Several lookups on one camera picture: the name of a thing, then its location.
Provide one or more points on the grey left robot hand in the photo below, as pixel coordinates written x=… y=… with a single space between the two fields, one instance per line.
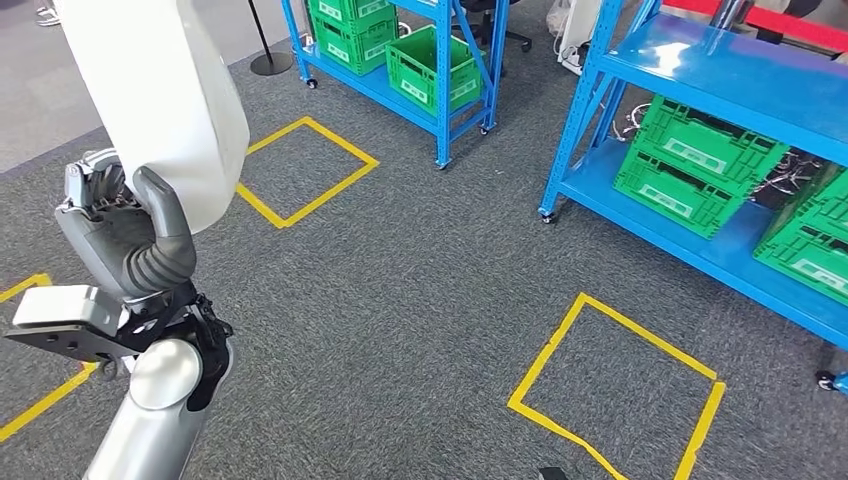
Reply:
x=99 y=232

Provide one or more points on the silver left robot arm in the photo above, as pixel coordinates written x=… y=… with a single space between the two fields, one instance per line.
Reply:
x=152 y=411

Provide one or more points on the blue metal shelf rack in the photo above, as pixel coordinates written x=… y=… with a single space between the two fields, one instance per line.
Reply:
x=440 y=79
x=729 y=73

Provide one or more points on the person's shoe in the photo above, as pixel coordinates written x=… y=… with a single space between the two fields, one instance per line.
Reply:
x=48 y=16

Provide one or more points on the black round-base stanchion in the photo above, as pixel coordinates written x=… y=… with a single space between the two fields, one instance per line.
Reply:
x=268 y=63

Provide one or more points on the green plastic crate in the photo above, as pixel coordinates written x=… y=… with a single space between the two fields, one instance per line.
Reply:
x=344 y=8
x=430 y=66
x=808 y=252
x=696 y=166
x=358 y=43

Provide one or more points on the black office chair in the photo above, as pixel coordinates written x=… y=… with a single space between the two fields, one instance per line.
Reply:
x=493 y=26

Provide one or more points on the white power strip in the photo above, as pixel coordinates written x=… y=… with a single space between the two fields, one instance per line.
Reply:
x=571 y=60

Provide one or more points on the black robot body edge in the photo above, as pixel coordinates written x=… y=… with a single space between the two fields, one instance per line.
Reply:
x=553 y=474

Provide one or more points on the yellow floor tape square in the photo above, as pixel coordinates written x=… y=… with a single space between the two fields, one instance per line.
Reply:
x=649 y=336

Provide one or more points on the red barrier belt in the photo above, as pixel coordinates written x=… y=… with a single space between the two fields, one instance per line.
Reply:
x=782 y=23

